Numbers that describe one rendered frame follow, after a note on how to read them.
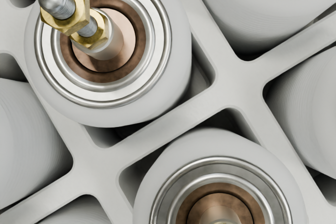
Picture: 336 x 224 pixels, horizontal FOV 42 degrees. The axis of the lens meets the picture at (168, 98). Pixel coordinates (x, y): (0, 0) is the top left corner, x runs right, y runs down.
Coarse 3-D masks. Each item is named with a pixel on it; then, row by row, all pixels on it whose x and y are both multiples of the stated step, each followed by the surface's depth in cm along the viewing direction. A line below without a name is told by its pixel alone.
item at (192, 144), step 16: (192, 128) 39; (208, 128) 34; (224, 128) 40; (176, 144) 26; (192, 144) 24; (208, 144) 24; (224, 144) 24; (240, 144) 24; (256, 144) 24; (160, 160) 24; (176, 160) 24; (256, 160) 23; (272, 160) 24; (144, 176) 24; (160, 176) 24; (272, 176) 23; (288, 176) 24; (144, 192) 24; (288, 192) 23; (144, 208) 24; (304, 208) 24
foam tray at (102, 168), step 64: (0, 0) 32; (192, 0) 31; (0, 64) 34; (192, 64) 42; (256, 64) 31; (64, 128) 31; (128, 128) 42; (256, 128) 30; (64, 192) 31; (128, 192) 32; (320, 192) 30
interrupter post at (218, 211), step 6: (210, 210) 23; (216, 210) 22; (222, 210) 22; (228, 210) 22; (204, 216) 22; (210, 216) 22; (216, 216) 21; (222, 216) 21; (228, 216) 21; (234, 216) 22; (204, 222) 21; (210, 222) 20; (216, 222) 20; (222, 222) 20; (228, 222) 20; (234, 222) 20; (240, 222) 22
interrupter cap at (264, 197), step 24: (192, 168) 23; (216, 168) 23; (240, 168) 23; (168, 192) 23; (192, 192) 23; (216, 192) 23; (240, 192) 23; (264, 192) 23; (168, 216) 23; (192, 216) 23; (240, 216) 23; (264, 216) 23; (288, 216) 23
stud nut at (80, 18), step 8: (80, 0) 16; (88, 0) 17; (40, 8) 16; (80, 8) 16; (88, 8) 17; (40, 16) 16; (48, 16) 16; (72, 16) 16; (80, 16) 16; (88, 16) 17; (48, 24) 16; (56, 24) 16; (64, 24) 16; (72, 24) 16; (80, 24) 17; (64, 32) 16; (72, 32) 17
